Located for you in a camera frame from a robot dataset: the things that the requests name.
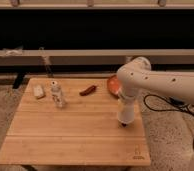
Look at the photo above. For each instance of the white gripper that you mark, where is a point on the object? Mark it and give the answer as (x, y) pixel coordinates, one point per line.
(128, 95)

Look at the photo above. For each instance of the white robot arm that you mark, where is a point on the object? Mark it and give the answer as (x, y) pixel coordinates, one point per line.
(138, 74)

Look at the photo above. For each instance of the orange bowl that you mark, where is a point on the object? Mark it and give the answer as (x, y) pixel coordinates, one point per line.
(113, 85)

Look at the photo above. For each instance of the blue power adapter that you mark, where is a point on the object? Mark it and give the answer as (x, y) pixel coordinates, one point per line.
(179, 103)

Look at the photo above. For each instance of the red chili pepper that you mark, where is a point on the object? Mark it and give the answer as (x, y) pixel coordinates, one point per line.
(88, 91)

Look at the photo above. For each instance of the wooden table board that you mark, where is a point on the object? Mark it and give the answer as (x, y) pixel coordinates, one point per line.
(85, 132)

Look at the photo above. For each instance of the clear plastic bottle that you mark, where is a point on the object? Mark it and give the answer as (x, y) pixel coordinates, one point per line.
(57, 94)

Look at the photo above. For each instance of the pale sponge block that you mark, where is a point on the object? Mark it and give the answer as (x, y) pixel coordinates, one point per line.
(38, 91)

